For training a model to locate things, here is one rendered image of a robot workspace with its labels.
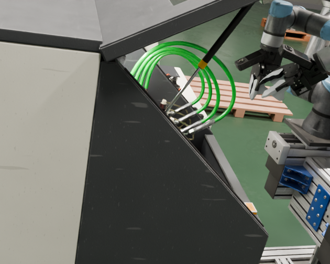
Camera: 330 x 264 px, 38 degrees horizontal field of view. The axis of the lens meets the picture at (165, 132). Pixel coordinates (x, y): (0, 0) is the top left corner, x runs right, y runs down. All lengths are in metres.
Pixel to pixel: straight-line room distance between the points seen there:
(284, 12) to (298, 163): 0.71
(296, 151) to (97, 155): 1.05
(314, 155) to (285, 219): 1.35
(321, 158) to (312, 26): 0.64
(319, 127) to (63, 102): 1.23
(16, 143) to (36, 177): 0.11
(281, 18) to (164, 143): 0.67
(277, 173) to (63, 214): 1.08
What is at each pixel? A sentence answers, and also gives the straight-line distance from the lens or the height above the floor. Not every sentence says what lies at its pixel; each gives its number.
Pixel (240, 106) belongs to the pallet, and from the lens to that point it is 4.78.
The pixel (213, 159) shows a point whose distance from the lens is 1.91.
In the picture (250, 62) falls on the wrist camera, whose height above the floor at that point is 1.35.
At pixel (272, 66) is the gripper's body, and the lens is 1.74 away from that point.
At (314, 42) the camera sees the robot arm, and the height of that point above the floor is 1.39.
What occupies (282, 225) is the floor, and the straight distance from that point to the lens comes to 3.36.
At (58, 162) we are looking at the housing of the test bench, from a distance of 1.25.
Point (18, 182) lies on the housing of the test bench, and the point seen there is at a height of 1.10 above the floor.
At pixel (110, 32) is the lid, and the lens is 1.17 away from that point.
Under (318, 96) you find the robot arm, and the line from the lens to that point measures 2.07.
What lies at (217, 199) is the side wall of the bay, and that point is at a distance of 1.39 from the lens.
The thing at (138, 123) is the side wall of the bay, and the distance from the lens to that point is 1.21.
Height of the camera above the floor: 1.82
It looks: 26 degrees down
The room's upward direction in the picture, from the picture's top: 11 degrees clockwise
